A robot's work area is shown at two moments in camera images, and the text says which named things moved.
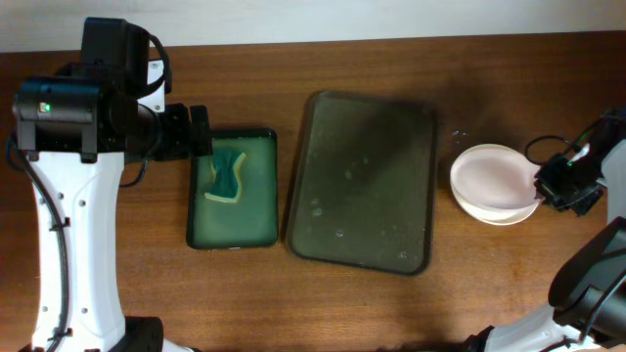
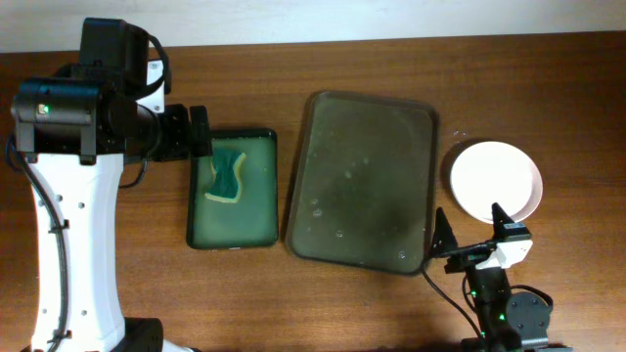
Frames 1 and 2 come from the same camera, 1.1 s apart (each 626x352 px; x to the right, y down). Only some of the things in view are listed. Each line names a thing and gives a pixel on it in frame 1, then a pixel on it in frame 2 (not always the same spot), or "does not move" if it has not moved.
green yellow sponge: (226, 183) does not move
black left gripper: (186, 143) does not move
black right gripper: (544, 189) → (445, 242)
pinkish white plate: (495, 184) does not move
